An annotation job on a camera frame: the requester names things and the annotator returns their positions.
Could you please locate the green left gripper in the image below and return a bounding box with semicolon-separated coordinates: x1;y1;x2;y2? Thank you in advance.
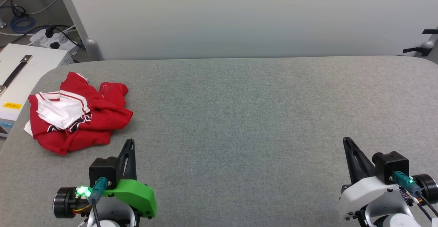
53;139;157;219

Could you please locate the grey stand foot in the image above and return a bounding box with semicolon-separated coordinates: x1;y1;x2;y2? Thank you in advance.
421;35;438;51

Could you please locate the black strap handle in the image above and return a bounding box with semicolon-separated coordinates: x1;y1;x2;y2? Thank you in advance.
0;55;33;96

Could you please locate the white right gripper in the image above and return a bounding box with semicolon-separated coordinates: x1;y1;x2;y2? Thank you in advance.
338;137;438;220

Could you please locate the grey partition leg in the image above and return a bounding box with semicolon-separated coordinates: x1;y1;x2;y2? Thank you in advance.
56;0;104;62

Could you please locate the red and white shirt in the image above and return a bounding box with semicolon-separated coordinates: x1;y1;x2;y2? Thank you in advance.
23;72;133;156

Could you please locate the black looped cable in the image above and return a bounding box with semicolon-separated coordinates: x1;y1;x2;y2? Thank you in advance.
10;0;28;19

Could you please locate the left teal plug black cable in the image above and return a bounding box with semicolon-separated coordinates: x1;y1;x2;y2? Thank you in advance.
90;177;111;227

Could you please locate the white floor cable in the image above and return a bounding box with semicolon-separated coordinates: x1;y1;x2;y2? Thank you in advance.
27;0;61;16

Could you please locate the blue coiled cable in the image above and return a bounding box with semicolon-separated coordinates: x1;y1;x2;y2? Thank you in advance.
10;14;37;34

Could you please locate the white power strip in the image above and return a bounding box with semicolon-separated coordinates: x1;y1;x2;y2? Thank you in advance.
29;28;81;56

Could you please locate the white equipment box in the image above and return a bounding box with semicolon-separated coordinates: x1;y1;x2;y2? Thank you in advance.
0;43;74;138

